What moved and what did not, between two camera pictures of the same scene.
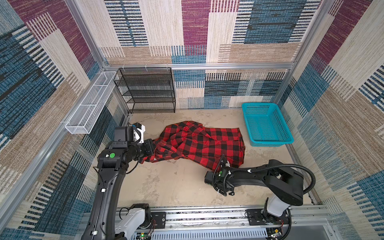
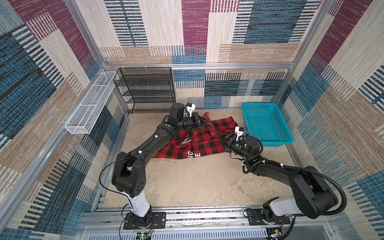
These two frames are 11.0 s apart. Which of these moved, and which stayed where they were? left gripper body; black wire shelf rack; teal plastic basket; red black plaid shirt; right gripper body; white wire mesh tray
Moved: right gripper body; red black plaid shirt; left gripper body
Stayed: black wire shelf rack; teal plastic basket; white wire mesh tray
